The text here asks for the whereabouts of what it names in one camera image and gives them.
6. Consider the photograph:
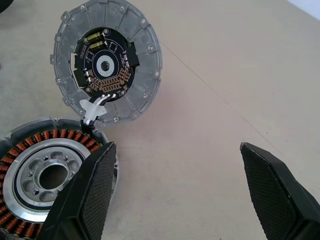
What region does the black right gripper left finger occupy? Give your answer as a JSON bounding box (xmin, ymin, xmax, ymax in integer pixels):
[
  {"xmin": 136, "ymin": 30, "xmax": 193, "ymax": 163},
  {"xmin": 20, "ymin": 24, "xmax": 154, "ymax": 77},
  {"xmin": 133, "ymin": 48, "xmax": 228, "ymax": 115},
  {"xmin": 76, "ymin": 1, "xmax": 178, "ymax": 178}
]
[{"xmin": 41, "ymin": 141, "xmax": 118, "ymax": 240}]

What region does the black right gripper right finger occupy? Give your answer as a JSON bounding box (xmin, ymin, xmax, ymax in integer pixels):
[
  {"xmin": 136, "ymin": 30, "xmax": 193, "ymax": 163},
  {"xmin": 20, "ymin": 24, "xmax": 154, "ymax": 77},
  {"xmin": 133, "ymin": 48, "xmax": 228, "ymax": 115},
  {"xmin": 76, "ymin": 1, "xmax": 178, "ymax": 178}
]
[{"xmin": 240, "ymin": 141, "xmax": 320, "ymax": 240}]

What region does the silver finned rotor disc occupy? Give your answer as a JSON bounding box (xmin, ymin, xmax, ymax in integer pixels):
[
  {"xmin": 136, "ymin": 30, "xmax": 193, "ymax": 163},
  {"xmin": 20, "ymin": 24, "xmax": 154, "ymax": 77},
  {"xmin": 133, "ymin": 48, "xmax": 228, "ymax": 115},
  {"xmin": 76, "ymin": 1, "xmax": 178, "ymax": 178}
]
[{"xmin": 49, "ymin": 0, "xmax": 164, "ymax": 127}]

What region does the motor stator with copper windings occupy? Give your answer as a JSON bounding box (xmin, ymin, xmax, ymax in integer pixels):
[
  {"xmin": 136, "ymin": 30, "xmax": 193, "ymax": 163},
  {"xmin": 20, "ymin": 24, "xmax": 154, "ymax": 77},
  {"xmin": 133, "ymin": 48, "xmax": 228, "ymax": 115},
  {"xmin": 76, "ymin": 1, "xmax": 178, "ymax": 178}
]
[{"xmin": 0, "ymin": 116, "xmax": 121, "ymax": 239}]

